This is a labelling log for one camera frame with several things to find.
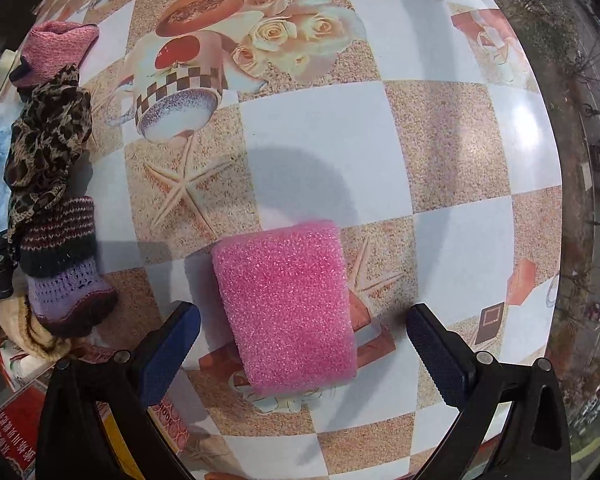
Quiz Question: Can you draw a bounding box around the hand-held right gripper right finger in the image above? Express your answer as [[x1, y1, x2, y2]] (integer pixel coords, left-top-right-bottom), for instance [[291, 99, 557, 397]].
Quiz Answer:
[[406, 303, 572, 480]]

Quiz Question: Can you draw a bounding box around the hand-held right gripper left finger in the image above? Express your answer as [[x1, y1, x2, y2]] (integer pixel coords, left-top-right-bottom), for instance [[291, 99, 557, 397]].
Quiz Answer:
[[36, 301, 202, 480]]

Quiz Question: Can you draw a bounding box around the striped purple knit sock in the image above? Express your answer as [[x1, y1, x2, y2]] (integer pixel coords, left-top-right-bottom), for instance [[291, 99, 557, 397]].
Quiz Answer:
[[19, 196, 120, 338]]

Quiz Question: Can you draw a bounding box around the pink foam block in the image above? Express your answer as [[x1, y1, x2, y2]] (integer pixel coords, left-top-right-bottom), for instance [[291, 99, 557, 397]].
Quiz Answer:
[[211, 219, 358, 397]]

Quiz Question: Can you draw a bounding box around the leopard print scarf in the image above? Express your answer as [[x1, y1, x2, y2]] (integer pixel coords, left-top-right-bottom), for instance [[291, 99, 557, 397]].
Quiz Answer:
[[4, 64, 93, 261]]

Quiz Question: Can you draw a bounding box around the pink knit sock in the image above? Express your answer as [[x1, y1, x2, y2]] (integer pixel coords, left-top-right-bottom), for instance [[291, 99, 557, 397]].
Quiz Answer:
[[9, 21, 100, 88]]

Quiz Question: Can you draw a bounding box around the beige knit cloth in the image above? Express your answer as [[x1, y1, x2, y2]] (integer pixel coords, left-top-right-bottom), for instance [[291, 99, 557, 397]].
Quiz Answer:
[[0, 295, 63, 358]]

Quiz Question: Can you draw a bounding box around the red patterned box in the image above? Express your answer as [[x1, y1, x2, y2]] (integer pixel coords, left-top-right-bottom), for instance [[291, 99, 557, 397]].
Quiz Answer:
[[147, 395, 188, 453]]

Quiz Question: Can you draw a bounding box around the floral printed packet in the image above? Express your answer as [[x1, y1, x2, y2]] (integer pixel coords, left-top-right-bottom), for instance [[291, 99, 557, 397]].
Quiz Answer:
[[0, 337, 66, 391]]

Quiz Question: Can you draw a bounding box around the red printed box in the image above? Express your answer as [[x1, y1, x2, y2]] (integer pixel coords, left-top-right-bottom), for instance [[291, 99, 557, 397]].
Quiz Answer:
[[0, 385, 48, 480]]

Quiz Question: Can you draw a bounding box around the checkered printed tablecloth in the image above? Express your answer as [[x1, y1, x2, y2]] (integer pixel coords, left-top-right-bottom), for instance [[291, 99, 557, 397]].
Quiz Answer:
[[10, 0, 563, 480]]

